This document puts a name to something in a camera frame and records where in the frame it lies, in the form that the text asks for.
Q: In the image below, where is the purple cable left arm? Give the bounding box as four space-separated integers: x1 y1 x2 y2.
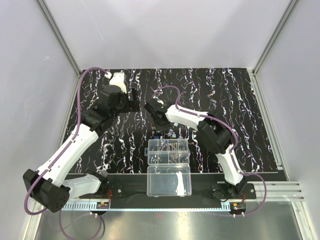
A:
24 66 112 238

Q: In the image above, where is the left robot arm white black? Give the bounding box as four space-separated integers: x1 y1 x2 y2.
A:
22 85 140 215

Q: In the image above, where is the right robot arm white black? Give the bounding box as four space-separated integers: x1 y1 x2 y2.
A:
144 98 247 197

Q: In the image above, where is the aluminium frame post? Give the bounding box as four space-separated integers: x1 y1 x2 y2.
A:
252 0 300 76
35 0 82 76

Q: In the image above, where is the right aluminium frame post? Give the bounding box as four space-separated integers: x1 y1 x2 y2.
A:
252 0 300 76

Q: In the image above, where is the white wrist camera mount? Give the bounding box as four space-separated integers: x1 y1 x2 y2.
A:
109 72 127 94

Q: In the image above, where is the white slotted cable duct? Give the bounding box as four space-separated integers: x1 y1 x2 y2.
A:
63 199 231 212

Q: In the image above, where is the left aluminium frame post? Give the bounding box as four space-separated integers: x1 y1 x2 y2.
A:
35 0 82 76

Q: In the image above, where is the black marbled table mat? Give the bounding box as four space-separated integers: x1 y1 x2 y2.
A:
71 68 277 174

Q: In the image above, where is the aluminium rail right side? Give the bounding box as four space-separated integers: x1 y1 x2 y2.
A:
217 181 306 202

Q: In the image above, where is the clear plastic organizer box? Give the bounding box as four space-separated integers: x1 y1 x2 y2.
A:
146 138 192 198

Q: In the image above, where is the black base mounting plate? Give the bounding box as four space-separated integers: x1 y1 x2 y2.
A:
64 170 257 212

